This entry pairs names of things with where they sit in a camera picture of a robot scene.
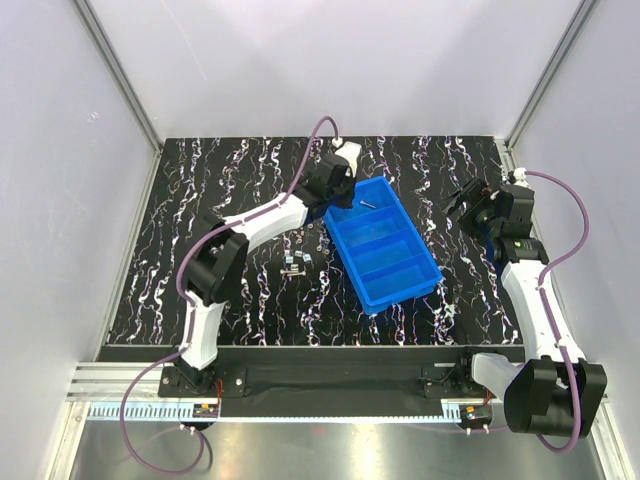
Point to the right aluminium corner post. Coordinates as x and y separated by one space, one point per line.
569 37

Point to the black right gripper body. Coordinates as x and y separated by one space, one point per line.
473 203

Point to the blue plastic divided bin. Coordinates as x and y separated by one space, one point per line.
383 253

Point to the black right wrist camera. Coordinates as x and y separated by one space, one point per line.
515 203

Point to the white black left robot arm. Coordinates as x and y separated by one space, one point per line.
212 270

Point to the left aluminium corner post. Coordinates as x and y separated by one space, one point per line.
107 52

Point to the aluminium frame rail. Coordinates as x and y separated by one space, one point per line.
127 392

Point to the silver bolt one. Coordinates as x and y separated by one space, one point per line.
368 205

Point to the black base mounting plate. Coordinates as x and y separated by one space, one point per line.
298 367

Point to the aluminium corner post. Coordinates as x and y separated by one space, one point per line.
107 52
569 37

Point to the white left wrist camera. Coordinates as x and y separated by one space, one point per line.
351 152

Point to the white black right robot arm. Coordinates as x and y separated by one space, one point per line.
556 392

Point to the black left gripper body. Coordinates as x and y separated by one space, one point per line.
338 181

